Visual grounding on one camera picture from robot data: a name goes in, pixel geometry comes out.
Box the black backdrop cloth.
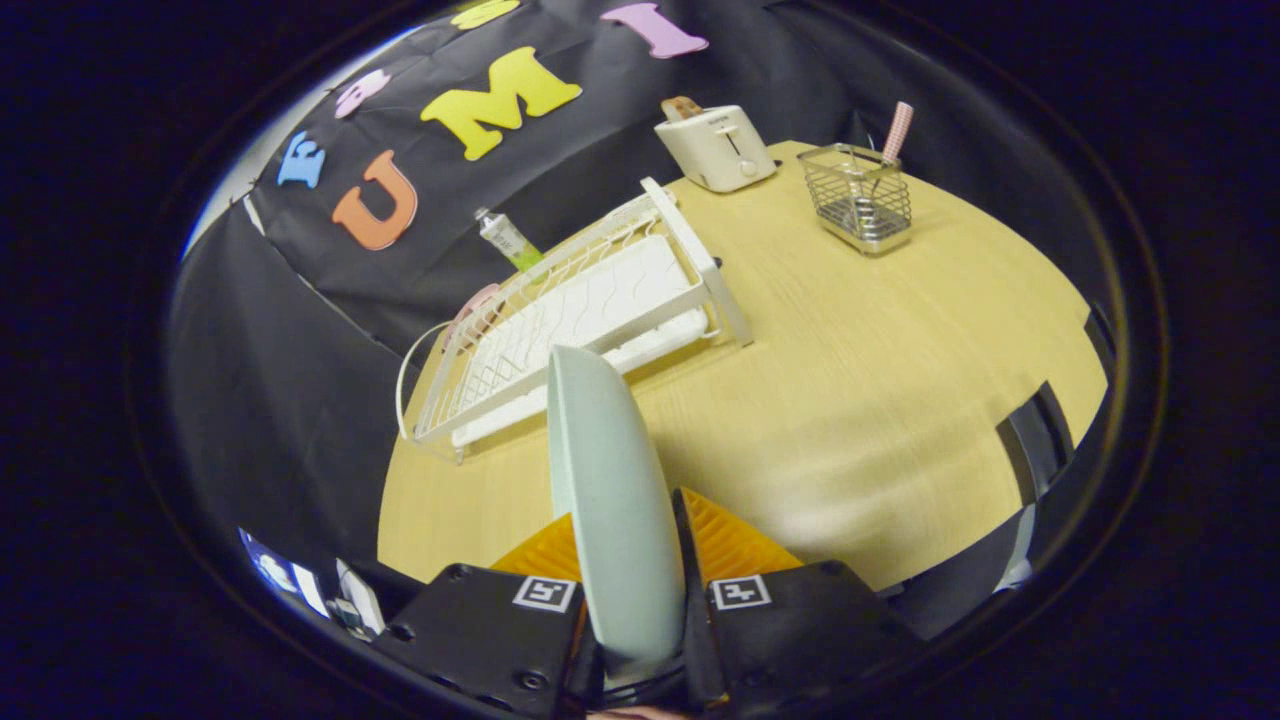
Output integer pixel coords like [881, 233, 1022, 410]
[165, 0, 1101, 601]

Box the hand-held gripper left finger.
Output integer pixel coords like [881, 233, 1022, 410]
[370, 512, 606, 719]

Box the metal wire basket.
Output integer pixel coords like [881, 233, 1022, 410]
[797, 143, 914, 257]

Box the white desk item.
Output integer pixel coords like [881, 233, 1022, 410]
[335, 558, 386, 636]

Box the white toaster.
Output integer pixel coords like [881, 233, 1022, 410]
[654, 104, 778, 194]

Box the clear green-label bottle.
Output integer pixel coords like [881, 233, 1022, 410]
[474, 207, 544, 273]

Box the pale green plate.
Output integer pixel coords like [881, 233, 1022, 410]
[546, 345, 689, 691]

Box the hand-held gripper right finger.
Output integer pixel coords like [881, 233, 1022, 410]
[670, 486, 926, 716]

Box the computer monitor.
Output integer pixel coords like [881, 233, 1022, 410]
[240, 528, 331, 619]

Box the pink bowl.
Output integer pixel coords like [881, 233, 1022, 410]
[443, 283, 501, 346]

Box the checked-handle spoon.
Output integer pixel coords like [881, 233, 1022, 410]
[860, 101, 915, 201]

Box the white wire dish rack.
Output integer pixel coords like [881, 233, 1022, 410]
[397, 177, 754, 463]

